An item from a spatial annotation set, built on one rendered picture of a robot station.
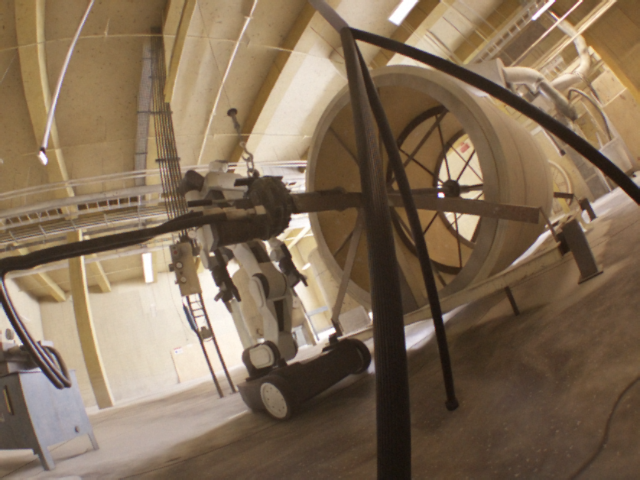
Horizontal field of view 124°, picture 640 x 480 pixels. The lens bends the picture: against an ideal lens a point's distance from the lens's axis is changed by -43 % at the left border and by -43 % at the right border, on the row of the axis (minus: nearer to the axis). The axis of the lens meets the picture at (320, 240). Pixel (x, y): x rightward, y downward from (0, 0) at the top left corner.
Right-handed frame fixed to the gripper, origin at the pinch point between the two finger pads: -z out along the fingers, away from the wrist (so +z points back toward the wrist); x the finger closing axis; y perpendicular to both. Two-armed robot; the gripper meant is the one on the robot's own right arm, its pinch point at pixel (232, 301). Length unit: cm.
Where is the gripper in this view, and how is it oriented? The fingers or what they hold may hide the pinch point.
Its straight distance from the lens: 140.6
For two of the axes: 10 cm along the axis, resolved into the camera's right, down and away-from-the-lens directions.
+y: 6.6, -0.5, 7.5
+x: 5.6, -6.3, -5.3
